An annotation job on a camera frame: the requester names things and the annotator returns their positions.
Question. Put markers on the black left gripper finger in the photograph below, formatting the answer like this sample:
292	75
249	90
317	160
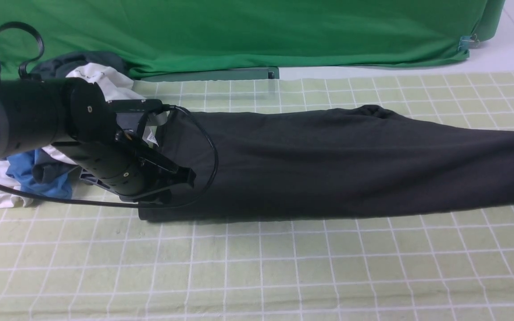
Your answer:
160	174

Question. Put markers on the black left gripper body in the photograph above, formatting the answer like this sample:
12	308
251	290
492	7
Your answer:
106	151

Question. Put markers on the dark gray long-sleeved shirt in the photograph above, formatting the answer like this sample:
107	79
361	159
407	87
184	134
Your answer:
366	162

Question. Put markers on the white crumpled shirt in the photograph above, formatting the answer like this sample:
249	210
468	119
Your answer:
114	85

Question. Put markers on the blue crumpled garment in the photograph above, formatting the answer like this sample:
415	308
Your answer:
43	171

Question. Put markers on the dark gray crumpled garment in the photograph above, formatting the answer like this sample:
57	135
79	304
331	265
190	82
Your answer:
61	66

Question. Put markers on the green backdrop cloth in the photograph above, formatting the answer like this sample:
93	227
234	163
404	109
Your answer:
168	36

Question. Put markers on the metal binder clip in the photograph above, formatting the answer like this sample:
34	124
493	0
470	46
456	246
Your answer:
468	42

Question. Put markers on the light green checkered mat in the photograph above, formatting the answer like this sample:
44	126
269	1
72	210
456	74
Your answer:
76	263

